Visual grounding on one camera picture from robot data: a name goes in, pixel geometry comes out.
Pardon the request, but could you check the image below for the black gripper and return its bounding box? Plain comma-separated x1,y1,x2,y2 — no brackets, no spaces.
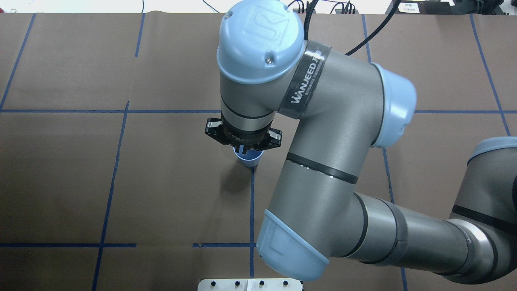
204,117,282,155

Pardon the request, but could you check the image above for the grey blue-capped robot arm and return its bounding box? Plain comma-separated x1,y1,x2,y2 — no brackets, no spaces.
205,0,516,285

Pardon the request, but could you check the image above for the blue ribbed plastic cup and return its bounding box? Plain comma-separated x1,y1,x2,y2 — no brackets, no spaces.
234,147,264,168

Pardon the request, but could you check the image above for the black box with white label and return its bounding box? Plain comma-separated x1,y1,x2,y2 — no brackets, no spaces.
395,0,456,15

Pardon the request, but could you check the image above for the white pole with base plate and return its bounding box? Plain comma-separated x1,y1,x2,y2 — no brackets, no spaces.
197,278,305,291

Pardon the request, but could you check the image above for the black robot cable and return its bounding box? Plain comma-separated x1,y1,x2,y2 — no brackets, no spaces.
299,0,404,57

